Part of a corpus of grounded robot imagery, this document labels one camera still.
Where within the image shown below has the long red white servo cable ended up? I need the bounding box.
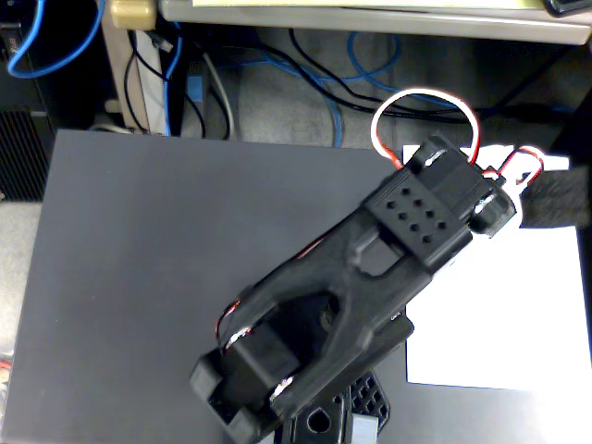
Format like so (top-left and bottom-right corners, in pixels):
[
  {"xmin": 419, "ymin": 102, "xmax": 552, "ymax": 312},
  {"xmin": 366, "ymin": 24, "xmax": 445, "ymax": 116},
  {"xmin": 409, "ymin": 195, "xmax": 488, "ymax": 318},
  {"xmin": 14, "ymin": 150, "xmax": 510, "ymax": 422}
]
[{"xmin": 370, "ymin": 87, "xmax": 483, "ymax": 168}]

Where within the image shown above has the grey desk top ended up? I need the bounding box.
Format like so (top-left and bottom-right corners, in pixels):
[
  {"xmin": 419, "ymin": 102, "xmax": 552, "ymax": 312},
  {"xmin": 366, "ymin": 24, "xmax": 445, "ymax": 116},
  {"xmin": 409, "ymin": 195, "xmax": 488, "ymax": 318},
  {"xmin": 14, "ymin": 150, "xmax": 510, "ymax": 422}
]
[{"xmin": 158, "ymin": 0, "xmax": 592, "ymax": 46}]

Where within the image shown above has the short red white servo cable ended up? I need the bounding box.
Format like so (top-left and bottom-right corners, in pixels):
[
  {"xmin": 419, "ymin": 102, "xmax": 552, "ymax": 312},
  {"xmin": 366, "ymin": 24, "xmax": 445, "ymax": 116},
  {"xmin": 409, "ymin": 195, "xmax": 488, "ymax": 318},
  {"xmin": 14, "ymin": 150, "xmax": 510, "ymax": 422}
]
[{"xmin": 480, "ymin": 144, "xmax": 547, "ymax": 187}]

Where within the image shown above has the red white black arm cable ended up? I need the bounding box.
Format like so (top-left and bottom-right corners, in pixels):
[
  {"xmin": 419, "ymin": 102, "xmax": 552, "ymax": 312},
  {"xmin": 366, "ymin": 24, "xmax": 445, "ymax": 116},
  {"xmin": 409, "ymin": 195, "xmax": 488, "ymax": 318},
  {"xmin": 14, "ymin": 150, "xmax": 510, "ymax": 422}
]
[{"xmin": 214, "ymin": 299, "xmax": 254, "ymax": 349}]

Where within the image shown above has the beige desk leg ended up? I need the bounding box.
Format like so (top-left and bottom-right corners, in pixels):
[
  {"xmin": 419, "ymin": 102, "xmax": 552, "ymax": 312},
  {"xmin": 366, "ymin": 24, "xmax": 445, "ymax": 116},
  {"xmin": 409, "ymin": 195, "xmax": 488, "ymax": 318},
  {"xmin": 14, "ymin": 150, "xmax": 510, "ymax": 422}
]
[{"xmin": 99, "ymin": 0, "xmax": 168, "ymax": 137}]

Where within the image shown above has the clear network plug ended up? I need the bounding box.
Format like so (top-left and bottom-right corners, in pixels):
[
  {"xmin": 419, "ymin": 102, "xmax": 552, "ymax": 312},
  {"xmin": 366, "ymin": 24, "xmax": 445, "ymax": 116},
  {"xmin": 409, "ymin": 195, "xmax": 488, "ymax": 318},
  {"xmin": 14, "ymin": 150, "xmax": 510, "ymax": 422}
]
[{"xmin": 148, "ymin": 31, "xmax": 175, "ymax": 53}]

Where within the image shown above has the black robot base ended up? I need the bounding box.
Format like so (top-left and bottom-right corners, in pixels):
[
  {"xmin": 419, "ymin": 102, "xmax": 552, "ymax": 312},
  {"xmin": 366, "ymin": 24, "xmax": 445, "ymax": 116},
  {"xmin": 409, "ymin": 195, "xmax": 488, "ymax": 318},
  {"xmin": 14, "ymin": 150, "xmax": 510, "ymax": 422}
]
[{"xmin": 272, "ymin": 368, "xmax": 394, "ymax": 444}]

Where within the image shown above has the thin black cable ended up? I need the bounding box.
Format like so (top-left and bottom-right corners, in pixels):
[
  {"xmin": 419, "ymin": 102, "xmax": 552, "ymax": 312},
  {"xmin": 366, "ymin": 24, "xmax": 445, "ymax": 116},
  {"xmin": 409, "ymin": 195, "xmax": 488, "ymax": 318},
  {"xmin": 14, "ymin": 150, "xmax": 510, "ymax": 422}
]
[{"xmin": 123, "ymin": 29, "xmax": 164, "ymax": 125}]

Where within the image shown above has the black desk item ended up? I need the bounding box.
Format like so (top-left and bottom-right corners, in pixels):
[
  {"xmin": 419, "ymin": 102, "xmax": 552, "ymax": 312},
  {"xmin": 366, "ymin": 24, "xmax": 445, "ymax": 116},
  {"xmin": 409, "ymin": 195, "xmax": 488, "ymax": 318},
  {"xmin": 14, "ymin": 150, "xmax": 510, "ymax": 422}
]
[{"xmin": 541, "ymin": 0, "xmax": 592, "ymax": 19}]

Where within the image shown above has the white paper sheet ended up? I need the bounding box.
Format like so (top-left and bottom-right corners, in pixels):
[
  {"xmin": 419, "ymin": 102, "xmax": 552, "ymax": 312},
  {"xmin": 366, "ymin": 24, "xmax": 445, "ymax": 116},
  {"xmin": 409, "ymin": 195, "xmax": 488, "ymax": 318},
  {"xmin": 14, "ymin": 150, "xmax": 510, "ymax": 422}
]
[{"xmin": 401, "ymin": 144, "xmax": 592, "ymax": 394}]

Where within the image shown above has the blue plug connector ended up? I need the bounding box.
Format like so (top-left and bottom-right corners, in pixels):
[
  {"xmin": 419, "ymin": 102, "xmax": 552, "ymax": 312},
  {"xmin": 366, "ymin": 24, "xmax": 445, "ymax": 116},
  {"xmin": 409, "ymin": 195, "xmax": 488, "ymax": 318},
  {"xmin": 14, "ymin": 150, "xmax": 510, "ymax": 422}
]
[{"xmin": 186, "ymin": 72, "xmax": 205, "ymax": 104}]

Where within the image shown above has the light green desk mat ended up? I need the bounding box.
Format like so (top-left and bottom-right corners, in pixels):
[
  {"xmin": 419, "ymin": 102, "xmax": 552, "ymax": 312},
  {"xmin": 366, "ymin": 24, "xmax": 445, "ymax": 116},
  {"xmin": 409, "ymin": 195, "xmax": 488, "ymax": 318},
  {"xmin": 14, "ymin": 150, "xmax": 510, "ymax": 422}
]
[{"xmin": 191, "ymin": 0, "xmax": 543, "ymax": 9}]

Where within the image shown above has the thin blue cable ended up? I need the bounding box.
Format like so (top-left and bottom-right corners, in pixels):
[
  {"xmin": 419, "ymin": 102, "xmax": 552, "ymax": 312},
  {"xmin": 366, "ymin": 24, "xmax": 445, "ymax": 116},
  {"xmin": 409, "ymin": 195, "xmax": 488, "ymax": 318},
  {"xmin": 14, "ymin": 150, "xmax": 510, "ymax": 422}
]
[{"xmin": 160, "ymin": 21, "xmax": 185, "ymax": 138}]

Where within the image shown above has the looped blue cable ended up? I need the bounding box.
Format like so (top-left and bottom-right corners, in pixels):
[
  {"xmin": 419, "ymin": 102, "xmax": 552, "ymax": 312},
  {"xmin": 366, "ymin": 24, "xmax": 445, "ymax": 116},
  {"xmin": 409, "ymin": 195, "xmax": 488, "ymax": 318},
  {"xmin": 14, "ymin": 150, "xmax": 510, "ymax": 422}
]
[{"xmin": 6, "ymin": 0, "xmax": 105, "ymax": 79}]

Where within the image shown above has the dark grey work board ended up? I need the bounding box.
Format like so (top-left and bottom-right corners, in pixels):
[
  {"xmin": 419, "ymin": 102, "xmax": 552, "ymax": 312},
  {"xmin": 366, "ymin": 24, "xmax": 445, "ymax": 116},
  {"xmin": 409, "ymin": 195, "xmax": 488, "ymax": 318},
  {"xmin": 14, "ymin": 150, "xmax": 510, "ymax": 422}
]
[{"xmin": 0, "ymin": 129, "xmax": 592, "ymax": 444}]

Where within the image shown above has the black floor cable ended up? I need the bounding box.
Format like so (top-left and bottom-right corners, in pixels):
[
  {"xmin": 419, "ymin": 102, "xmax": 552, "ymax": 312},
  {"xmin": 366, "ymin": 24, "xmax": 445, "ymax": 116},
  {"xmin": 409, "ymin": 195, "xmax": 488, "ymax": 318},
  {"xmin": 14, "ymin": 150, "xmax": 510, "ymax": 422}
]
[{"xmin": 265, "ymin": 28, "xmax": 492, "ymax": 124}]

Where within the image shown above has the grey cable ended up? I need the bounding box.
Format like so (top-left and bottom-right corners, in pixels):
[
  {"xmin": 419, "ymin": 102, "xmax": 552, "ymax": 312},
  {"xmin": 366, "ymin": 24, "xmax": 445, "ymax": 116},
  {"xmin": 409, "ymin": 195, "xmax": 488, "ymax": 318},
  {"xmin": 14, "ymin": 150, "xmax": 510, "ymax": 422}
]
[{"xmin": 202, "ymin": 52, "xmax": 238, "ymax": 141}]

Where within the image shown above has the blue floor cable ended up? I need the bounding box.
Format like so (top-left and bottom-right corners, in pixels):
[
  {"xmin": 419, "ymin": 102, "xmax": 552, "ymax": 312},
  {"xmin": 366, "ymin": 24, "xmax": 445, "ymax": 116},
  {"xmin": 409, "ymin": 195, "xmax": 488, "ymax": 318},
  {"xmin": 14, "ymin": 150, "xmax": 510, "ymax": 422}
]
[{"xmin": 258, "ymin": 31, "xmax": 468, "ymax": 149}]

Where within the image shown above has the black vented computer case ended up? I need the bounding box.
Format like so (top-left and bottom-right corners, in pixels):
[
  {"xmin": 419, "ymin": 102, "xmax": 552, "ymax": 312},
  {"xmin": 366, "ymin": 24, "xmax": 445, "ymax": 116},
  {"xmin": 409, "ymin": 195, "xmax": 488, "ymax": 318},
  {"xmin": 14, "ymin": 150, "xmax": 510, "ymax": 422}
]
[{"xmin": 0, "ymin": 108, "xmax": 51, "ymax": 203}]

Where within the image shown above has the black foam cube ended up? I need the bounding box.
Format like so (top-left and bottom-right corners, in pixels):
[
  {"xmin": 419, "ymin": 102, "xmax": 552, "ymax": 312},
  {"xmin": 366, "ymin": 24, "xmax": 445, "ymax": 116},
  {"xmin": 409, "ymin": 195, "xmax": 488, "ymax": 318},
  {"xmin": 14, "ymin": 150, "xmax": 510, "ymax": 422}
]
[{"xmin": 518, "ymin": 165, "xmax": 592, "ymax": 230}]

